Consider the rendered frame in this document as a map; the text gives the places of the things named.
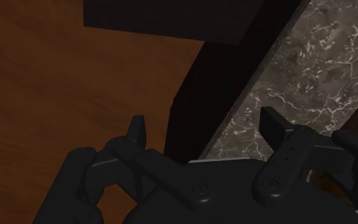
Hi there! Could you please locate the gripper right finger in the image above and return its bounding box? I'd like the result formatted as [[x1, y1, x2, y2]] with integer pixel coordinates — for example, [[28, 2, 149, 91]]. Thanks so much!
[[252, 106, 358, 218]]

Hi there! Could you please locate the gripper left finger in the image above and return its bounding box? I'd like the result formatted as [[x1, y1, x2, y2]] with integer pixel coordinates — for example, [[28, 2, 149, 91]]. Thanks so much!
[[32, 115, 212, 224]]

